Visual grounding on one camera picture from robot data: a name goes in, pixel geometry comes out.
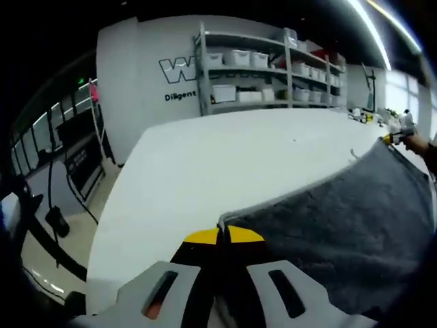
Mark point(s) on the grey towel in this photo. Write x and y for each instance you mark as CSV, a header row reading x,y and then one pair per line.
x,y
341,222

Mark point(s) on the person's right hand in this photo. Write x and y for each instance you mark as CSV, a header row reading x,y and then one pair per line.
x,y
416,143

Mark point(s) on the pile of small tools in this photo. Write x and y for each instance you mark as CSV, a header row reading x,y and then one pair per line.
x,y
363,117

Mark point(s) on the black floor stand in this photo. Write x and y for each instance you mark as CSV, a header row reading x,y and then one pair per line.
x,y
370,89

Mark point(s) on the long ceiling light strip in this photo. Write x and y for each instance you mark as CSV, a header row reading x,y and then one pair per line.
x,y
372,30

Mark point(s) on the short ceiling light strip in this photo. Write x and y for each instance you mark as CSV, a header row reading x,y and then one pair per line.
x,y
399,24

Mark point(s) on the red panel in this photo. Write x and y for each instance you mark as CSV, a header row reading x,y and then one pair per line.
x,y
319,54

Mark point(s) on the grey metal shelf rack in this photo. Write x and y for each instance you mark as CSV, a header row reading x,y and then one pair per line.
x,y
290,85

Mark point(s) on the black power adapter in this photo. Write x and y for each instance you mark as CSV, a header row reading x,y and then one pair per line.
x,y
58,222

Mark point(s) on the group of white storage boxes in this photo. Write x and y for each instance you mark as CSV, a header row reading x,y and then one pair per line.
x,y
239,58

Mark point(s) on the pink cloth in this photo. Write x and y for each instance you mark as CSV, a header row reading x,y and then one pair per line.
x,y
95,93

